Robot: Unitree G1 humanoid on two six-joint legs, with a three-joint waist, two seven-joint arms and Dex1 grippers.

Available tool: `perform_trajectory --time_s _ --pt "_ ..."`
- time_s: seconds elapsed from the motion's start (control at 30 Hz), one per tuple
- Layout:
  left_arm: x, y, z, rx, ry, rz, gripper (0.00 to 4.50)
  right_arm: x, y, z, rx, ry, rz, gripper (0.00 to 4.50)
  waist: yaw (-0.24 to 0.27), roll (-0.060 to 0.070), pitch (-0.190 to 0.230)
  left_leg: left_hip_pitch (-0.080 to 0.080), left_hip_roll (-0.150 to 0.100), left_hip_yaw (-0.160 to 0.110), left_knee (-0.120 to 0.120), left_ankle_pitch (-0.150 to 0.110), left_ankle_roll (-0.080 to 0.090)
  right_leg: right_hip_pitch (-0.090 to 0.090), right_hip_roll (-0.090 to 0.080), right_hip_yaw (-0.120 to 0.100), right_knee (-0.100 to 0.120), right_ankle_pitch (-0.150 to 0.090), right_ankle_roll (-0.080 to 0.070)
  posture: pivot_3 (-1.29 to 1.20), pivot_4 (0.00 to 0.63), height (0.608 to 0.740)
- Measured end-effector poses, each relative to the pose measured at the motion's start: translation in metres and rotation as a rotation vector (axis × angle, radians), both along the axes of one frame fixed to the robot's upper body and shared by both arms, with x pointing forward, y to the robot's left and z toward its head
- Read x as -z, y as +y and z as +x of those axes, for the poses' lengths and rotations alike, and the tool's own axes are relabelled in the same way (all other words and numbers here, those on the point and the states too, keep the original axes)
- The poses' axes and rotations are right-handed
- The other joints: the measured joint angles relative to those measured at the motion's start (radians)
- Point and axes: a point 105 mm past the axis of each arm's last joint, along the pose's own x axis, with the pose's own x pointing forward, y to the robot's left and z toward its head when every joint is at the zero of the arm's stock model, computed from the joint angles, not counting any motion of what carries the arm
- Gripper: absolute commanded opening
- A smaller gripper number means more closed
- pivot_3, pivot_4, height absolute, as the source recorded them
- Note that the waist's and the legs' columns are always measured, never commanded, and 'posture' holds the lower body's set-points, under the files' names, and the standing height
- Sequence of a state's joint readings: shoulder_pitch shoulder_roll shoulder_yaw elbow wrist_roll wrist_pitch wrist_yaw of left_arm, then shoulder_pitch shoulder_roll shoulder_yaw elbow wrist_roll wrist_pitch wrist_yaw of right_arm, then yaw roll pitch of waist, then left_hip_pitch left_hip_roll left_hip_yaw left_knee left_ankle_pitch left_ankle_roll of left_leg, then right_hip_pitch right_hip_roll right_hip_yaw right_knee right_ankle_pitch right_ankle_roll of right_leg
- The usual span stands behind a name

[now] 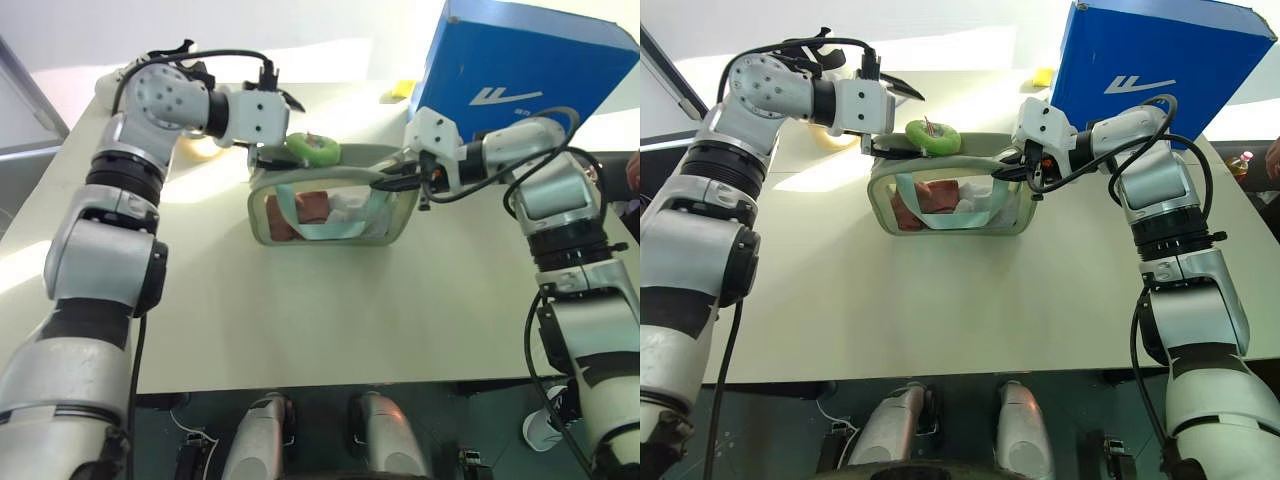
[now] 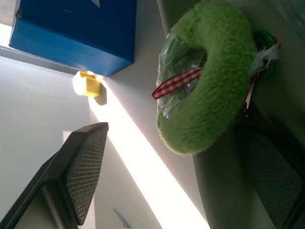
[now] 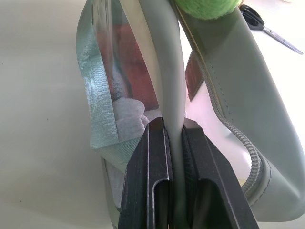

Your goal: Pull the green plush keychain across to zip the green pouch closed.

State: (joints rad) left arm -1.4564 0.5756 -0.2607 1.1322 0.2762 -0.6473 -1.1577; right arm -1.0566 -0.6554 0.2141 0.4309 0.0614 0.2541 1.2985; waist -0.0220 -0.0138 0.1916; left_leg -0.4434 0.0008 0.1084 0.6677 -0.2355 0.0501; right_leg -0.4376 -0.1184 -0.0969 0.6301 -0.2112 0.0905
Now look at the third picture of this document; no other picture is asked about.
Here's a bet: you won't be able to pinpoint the black-handled scissors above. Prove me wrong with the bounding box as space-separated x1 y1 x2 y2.
239 4 304 55

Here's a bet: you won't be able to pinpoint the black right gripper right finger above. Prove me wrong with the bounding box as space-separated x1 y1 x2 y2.
181 119 259 229

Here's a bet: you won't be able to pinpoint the grey zippered bag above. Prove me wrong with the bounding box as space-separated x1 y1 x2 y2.
76 0 305 229

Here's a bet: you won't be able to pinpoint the white cloth inside bag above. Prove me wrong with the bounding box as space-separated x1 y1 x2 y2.
112 71 163 141

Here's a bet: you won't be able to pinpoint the green plush keychain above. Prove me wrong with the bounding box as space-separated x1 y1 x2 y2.
173 0 243 19

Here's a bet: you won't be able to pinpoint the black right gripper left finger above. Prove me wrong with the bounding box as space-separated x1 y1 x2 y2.
117 117 174 229

